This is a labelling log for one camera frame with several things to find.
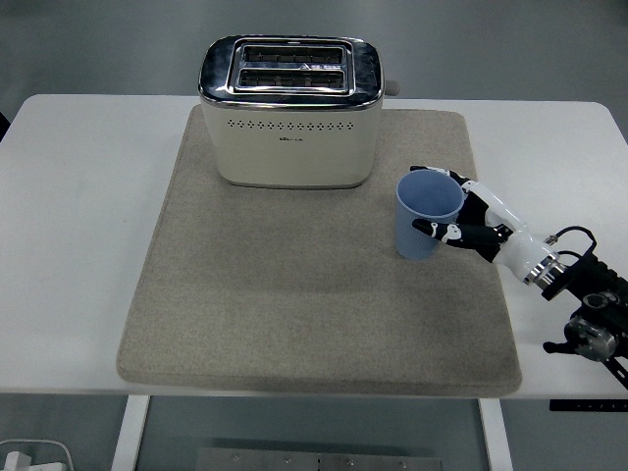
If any white table leg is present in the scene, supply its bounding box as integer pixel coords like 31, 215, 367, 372
110, 394, 151, 471
478, 398, 514, 471

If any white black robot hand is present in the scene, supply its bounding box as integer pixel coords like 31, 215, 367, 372
409, 165, 558, 286

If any black table control panel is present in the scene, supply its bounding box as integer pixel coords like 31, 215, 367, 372
549, 399, 628, 412

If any blue ribbed plastic cup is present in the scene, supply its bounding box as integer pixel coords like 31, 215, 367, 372
394, 170, 466, 261

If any white power adapter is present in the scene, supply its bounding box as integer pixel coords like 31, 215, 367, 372
1, 450, 33, 471

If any beige fabric table mat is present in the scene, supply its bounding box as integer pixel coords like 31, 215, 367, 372
115, 105, 523, 397

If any cream and chrome toaster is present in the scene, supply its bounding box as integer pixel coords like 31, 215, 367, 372
196, 34, 402, 190

